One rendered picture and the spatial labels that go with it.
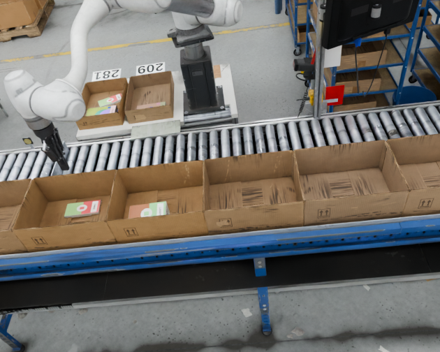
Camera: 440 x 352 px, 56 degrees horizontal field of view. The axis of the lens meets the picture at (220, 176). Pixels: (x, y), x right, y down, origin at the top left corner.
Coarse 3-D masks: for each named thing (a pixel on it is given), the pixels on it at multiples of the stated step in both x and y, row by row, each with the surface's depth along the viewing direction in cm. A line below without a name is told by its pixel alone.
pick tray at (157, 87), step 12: (168, 72) 272; (132, 84) 275; (144, 84) 277; (156, 84) 278; (168, 84) 277; (132, 96) 270; (144, 96) 270; (156, 96) 268; (168, 96) 267; (132, 108) 263; (144, 108) 245; (156, 108) 246; (168, 108) 247; (132, 120) 251; (144, 120) 252
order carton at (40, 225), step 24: (48, 192) 192; (72, 192) 192; (96, 192) 192; (24, 216) 175; (48, 216) 190; (96, 216) 186; (24, 240) 170; (48, 240) 170; (72, 240) 171; (96, 240) 171
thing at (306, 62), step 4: (296, 60) 217; (300, 60) 216; (304, 60) 216; (308, 60) 216; (296, 64) 215; (300, 64) 214; (304, 64) 214; (308, 64) 215; (312, 64) 215; (296, 68) 216; (300, 68) 216; (304, 68) 216; (308, 68) 216; (312, 68) 216; (304, 72) 220; (308, 72) 219; (304, 76) 221; (308, 76) 221
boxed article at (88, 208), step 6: (72, 204) 191; (78, 204) 191; (84, 204) 190; (90, 204) 190; (96, 204) 189; (66, 210) 189; (72, 210) 188; (78, 210) 188; (84, 210) 187; (90, 210) 187; (96, 210) 186; (66, 216) 187; (72, 216) 187; (78, 216) 187; (84, 216) 187
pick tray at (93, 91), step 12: (96, 84) 275; (108, 84) 276; (120, 84) 276; (84, 96) 269; (96, 96) 277; (108, 96) 276; (120, 108) 251; (84, 120) 250; (96, 120) 250; (108, 120) 250; (120, 120) 251
